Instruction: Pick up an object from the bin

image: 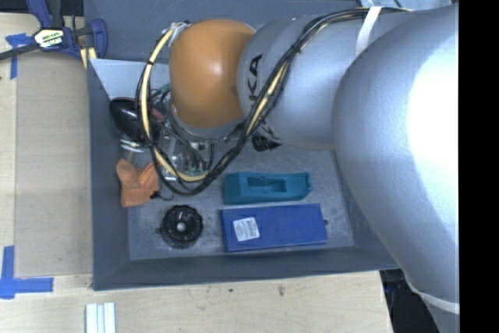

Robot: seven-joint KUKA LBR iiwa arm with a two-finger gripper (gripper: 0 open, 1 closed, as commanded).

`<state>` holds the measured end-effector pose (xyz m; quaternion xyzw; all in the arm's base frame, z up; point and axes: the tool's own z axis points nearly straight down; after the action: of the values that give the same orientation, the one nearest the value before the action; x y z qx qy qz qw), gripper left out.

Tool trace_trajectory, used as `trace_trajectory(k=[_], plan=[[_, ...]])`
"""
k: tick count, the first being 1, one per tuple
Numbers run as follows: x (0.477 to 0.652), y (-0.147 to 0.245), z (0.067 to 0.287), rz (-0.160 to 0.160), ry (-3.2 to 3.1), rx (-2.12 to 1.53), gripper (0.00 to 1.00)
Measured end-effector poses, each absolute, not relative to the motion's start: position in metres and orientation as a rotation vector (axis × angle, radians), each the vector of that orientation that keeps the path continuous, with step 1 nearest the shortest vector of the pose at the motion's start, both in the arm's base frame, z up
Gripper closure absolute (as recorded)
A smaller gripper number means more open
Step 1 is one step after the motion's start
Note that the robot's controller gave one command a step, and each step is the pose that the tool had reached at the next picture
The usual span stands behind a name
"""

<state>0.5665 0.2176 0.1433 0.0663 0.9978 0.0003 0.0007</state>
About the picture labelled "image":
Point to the grey metal bin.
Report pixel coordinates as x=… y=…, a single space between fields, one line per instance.
x=117 y=245

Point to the orange cloth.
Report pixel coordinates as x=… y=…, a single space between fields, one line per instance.
x=134 y=187

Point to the blue flat box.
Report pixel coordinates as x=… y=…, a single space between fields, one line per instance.
x=288 y=226

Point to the pale wood board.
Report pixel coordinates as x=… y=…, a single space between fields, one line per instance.
x=50 y=167

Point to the black glossy rounded object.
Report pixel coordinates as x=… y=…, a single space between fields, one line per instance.
x=124 y=117

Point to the teal plastic block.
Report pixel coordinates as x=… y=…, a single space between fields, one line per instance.
x=241 y=191

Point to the black round knob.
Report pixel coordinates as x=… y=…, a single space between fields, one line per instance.
x=181 y=226

